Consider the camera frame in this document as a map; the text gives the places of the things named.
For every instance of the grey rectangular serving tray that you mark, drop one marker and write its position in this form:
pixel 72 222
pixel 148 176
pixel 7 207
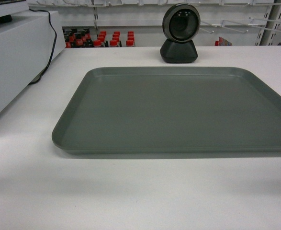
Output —
pixel 199 111

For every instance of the red cap soy bottles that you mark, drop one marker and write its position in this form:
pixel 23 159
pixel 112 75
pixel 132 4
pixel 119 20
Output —
pixel 83 38

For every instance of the black round barcode scanner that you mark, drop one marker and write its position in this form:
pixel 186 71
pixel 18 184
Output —
pixel 180 25

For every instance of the white cash register box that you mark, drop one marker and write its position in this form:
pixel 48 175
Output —
pixel 27 43

